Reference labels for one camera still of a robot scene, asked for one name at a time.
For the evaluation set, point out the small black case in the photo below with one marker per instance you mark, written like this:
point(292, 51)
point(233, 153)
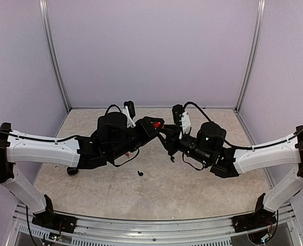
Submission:
point(72, 171)

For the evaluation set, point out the left aluminium frame post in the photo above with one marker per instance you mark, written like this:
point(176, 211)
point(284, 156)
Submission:
point(43, 5)

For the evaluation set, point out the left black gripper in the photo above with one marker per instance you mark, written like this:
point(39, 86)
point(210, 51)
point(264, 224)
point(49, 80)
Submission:
point(148, 131)

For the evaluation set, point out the front aluminium rail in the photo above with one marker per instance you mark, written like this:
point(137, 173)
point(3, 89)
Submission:
point(104, 231)

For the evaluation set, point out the aluminium frame post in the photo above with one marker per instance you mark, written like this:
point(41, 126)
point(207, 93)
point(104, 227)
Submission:
point(252, 54)
point(43, 5)

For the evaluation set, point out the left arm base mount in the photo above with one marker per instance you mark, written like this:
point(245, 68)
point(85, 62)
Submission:
point(54, 221)

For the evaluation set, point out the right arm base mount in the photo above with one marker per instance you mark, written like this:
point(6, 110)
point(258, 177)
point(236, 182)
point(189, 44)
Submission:
point(257, 219)

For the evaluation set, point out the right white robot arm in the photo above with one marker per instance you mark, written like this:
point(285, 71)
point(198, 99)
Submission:
point(207, 148)

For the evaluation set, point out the red earbud charging case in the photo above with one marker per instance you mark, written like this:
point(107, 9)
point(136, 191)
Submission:
point(158, 125)

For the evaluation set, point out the right aluminium frame post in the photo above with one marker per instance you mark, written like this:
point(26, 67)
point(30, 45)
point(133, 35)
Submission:
point(252, 54)

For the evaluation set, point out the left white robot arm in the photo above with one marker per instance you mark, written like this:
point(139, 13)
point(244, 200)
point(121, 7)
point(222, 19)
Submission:
point(114, 137)

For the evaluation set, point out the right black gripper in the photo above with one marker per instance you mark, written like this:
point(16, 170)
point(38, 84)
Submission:
point(170, 144)

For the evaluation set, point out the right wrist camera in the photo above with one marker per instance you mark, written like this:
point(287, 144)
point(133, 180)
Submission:
point(177, 111)

